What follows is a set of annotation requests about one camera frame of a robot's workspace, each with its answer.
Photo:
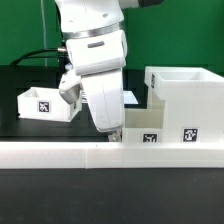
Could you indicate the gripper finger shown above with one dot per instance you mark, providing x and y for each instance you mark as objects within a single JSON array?
[{"x": 115, "y": 136}]

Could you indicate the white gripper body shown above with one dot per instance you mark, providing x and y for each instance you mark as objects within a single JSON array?
[{"x": 99, "y": 62}]

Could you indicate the white front drawer box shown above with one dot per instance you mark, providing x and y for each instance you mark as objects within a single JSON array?
[{"x": 142, "y": 126}]

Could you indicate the white drawer box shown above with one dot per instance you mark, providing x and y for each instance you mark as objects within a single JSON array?
[
  {"x": 46, "y": 104},
  {"x": 142, "y": 126}
]

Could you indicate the white drawer cabinet frame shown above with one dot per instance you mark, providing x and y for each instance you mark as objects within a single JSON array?
[{"x": 193, "y": 101}]

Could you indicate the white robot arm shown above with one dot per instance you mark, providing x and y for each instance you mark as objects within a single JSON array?
[{"x": 91, "y": 18}]

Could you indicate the white rear drawer box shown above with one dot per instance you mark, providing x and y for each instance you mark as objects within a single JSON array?
[{"x": 46, "y": 104}]

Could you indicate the paper sheet with markers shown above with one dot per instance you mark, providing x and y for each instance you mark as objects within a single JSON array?
[{"x": 129, "y": 98}]

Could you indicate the white L-shaped fence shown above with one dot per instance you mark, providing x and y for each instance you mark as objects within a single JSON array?
[{"x": 47, "y": 155}]

